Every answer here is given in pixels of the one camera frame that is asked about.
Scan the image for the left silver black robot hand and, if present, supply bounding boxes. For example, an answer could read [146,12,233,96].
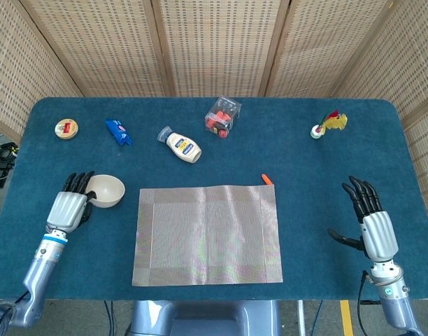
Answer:
[45,170,96,234]

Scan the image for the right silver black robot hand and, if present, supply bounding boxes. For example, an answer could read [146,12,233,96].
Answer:
[327,175,400,263]

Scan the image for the white ceramic bowl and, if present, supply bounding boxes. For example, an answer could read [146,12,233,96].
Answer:
[86,174,126,209]

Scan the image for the grey-brown woven placemat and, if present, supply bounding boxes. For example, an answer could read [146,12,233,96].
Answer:
[131,183,284,287]

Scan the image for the round yellow tin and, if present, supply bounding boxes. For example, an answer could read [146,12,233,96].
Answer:
[54,118,80,141]

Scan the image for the blue snack packet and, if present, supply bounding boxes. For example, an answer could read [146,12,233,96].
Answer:
[105,118,134,146]

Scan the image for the blue table cloth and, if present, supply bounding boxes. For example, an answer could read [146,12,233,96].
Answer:
[0,97,428,302]

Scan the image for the metal table leg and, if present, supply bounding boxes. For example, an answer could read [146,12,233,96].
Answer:
[297,300,306,336]

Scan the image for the colourful feather shuttlecock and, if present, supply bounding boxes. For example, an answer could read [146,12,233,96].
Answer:
[310,110,349,140]

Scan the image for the mayonnaise squeeze bottle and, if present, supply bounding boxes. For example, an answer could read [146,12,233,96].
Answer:
[157,126,203,165]

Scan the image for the grey-blue robot torso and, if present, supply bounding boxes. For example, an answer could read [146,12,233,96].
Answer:
[129,300,281,336]

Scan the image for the clear box with orange pieces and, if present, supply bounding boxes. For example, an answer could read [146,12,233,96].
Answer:
[204,96,243,139]

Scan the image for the woven wooden folding screen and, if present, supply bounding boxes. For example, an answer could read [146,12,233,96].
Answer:
[0,0,428,228]

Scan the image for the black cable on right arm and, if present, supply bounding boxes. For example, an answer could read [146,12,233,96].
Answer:
[356,269,372,336]

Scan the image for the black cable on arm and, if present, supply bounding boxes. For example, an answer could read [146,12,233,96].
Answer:
[356,269,372,336]
[0,290,29,336]

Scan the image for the black cables on floor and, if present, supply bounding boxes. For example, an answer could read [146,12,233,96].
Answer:
[0,141,20,190]

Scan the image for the blue cable under table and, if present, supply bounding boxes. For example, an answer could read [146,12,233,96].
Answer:
[104,300,115,336]
[311,300,325,336]

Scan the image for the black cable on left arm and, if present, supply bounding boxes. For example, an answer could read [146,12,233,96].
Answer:
[0,290,29,336]

